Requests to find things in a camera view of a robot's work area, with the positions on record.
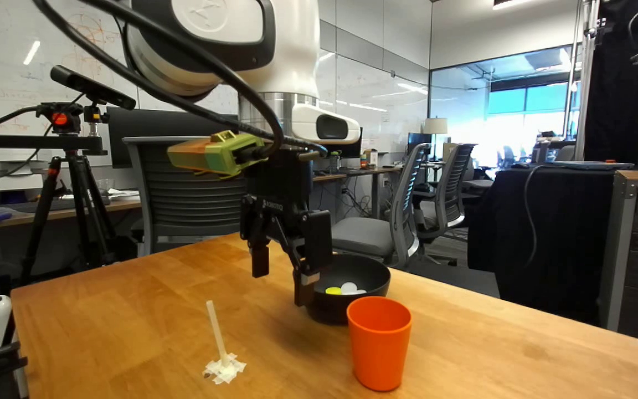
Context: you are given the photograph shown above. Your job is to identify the black camera tripod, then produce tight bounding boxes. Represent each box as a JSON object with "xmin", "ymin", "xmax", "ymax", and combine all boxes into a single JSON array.
[{"xmin": 0, "ymin": 61, "xmax": 138, "ymax": 286}]

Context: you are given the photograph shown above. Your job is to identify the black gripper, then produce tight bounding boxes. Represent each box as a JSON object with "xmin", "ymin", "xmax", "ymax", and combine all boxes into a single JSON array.
[{"xmin": 239, "ymin": 152, "xmax": 332, "ymax": 305}]

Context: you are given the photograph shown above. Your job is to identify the grey office chair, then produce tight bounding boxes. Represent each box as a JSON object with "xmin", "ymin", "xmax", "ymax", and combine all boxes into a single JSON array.
[
  {"xmin": 414, "ymin": 145, "xmax": 472, "ymax": 243},
  {"xmin": 332, "ymin": 145, "xmax": 430, "ymax": 269}
]

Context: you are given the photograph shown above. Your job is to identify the orange plastic cup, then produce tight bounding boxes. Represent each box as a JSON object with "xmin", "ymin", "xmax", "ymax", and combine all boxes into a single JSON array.
[{"xmin": 346, "ymin": 298, "xmax": 413, "ymax": 392}]

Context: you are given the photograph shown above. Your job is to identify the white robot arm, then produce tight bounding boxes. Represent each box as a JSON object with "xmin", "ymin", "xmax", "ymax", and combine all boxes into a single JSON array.
[{"xmin": 34, "ymin": 0, "xmax": 364, "ymax": 305}]

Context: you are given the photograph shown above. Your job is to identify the black bowl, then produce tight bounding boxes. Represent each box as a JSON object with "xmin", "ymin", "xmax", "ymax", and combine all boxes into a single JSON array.
[{"xmin": 306, "ymin": 254, "xmax": 389, "ymax": 326}]

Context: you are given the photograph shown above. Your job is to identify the white yellow cup contents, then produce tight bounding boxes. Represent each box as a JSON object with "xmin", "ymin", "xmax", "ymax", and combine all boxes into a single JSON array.
[{"xmin": 324, "ymin": 281, "xmax": 365, "ymax": 294}]

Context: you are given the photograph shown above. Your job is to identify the yellow green wrist camera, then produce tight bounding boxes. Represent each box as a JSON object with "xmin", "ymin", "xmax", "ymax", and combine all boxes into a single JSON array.
[{"xmin": 166, "ymin": 130, "xmax": 264, "ymax": 178}]

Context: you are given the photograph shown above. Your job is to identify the white tape mark near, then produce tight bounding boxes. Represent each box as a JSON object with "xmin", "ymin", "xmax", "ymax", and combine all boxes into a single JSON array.
[{"xmin": 204, "ymin": 299, "xmax": 245, "ymax": 385}]

